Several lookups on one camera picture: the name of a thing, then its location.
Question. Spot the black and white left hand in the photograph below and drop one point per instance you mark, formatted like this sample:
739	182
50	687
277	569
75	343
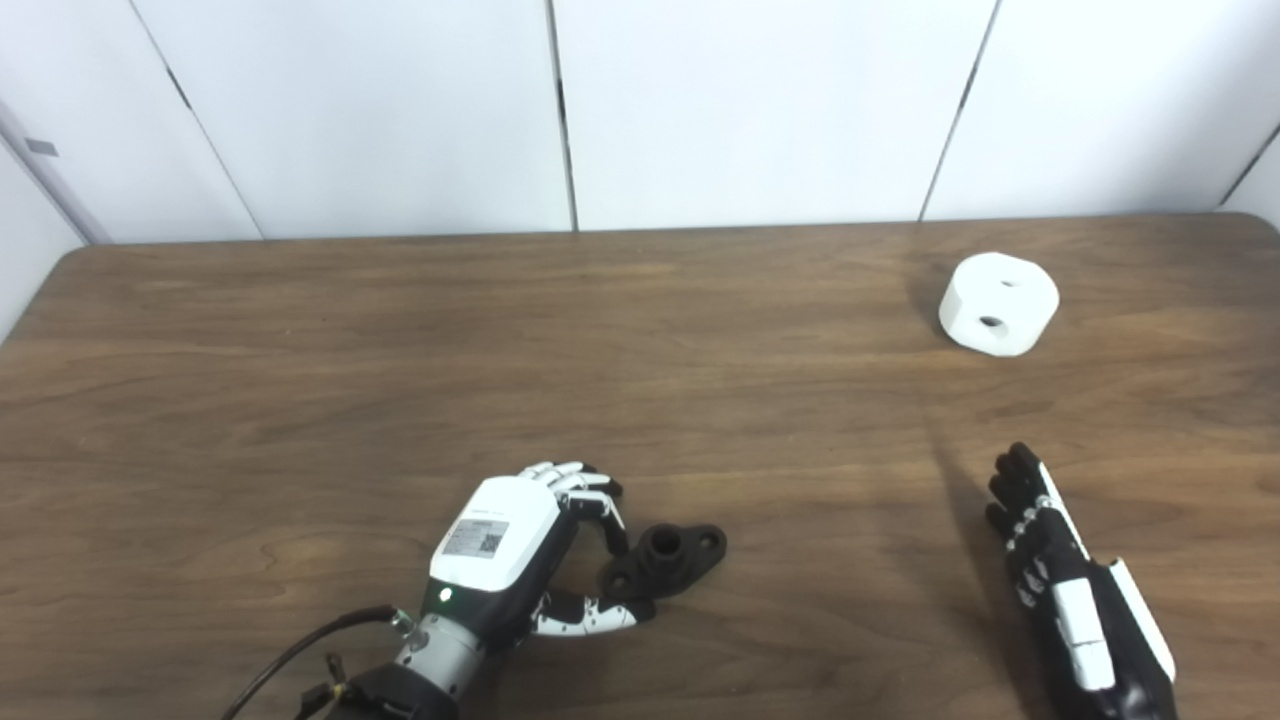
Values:
495	545

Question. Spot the round white plastic piece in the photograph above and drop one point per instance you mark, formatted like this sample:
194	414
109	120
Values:
998	300

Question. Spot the black and white right hand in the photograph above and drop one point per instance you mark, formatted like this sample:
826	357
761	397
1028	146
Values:
1075	610

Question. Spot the black plastic holder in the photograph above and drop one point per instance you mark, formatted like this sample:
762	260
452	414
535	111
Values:
665	560

